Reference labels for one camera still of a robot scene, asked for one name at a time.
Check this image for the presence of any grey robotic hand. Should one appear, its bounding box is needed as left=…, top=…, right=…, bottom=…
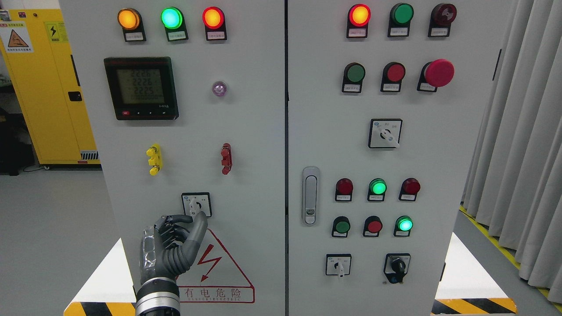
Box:
left=139, top=212, right=208, bottom=284

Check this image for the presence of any white rotary selector switch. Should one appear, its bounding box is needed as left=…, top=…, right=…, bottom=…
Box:
left=181, top=192, right=213, bottom=218
left=325, top=253, right=353, bottom=277

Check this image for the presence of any red electric hazard warning sticker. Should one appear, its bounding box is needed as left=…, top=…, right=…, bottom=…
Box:
left=177, top=229, right=255, bottom=304

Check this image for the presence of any yellow terminal connector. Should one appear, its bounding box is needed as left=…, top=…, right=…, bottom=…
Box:
left=146, top=143, right=162, bottom=176

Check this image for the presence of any red terminal connector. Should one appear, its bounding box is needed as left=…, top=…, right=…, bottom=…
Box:
left=220, top=143, right=233, bottom=175

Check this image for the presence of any black digital power meter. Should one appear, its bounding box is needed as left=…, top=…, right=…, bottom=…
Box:
left=104, top=57, right=179, bottom=121

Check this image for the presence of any small clear light bulb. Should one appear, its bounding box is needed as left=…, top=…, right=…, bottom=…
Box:
left=212, top=81, right=228, bottom=97

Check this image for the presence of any dark red indicator lamp left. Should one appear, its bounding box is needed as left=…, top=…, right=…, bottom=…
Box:
left=335, top=178, right=353, bottom=202

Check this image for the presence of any dark red indicator lamp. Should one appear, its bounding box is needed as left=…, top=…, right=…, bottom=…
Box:
left=399, top=178, right=421, bottom=201
left=335, top=178, right=353, bottom=202

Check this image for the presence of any grey electrical control cabinet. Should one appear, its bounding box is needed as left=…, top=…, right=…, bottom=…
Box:
left=60, top=0, right=516, bottom=316

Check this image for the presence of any red push button lower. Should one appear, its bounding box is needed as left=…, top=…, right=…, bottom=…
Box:
left=363, top=215, right=383, bottom=237

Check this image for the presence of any red push button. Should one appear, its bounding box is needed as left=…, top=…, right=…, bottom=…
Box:
left=363, top=215, right=383, bottom=237
left=380, top=62, right=406, bottom=93

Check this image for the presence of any green lit indicator lamp middle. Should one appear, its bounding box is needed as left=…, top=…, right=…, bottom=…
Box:
left=367, top=178, right=388, bottom=202

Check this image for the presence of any green lit indicator lamp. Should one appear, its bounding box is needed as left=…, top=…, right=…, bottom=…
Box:
left=160, top=7, right=189, bottom=42
left=367, top=178, right=388, bottom=202

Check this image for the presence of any green lit indicator lamp left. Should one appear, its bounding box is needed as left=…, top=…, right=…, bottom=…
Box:
left=160, top=7, right=189, bottom=42

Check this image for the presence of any orange indicator lamp top left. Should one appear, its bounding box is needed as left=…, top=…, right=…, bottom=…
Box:
left=118, top=8, right=146, bottom=42

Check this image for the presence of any red-ringed lit indicator lamp left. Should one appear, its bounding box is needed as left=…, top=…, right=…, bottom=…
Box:
left=202, top=6, right=227, bottom=41

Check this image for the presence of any green lit push button lower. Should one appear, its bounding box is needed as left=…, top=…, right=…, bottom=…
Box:
left=393, top=215, right=414, bottom=237

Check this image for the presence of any yellow safety storage cabinet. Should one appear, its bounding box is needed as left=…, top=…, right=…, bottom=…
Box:
left=1, top=9, right=100, bottom=165

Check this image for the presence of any dark red indicator lamp right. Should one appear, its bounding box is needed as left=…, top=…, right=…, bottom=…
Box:
left=399, top=178, right=421, bottom=201

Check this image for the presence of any green push button upper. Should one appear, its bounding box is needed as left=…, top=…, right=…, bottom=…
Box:
left=341, top=62, right=366, bottom=93

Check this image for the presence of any red push button upper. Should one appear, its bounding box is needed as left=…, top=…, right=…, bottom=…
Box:
left=380, top=62, right=406, bottom=93

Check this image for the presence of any red lit indicator lamp right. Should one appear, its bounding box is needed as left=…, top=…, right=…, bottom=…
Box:
left=346, top=4, right=371, bottom=39

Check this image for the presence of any red mushroom emergency stop button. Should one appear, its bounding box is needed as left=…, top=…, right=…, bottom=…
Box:
left=416, top=58, right=455, bottom=93

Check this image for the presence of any dark green indicator lamp top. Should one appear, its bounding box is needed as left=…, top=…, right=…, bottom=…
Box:
left=387, top=3, right=415, bottom=38

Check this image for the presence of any grey curtain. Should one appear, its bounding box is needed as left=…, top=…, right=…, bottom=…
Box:
left=464, top=0, right=562, bottom=303

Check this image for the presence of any dark red buzzer lamp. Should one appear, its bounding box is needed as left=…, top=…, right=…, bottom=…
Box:
left=428, top=3, right=457, bottom=38

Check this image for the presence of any silver cabinet door handle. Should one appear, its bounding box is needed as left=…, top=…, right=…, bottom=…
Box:
left=302, top=166, right=321, bottom=226

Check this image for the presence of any black knob selector switch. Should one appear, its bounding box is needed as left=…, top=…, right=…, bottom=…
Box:
left=383, top=253, right=411, bottom=284

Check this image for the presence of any upper right rotary selector switch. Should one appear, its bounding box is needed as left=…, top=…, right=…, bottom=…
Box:
left=367, top=118, right=402, bottom=150

